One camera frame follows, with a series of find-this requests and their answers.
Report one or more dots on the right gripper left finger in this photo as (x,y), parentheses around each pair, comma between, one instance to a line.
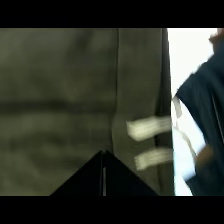
(86,181)

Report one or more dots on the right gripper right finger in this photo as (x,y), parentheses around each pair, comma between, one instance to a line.
(123,181)

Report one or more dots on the dark green pants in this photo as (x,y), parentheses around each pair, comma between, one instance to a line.
(60,83)

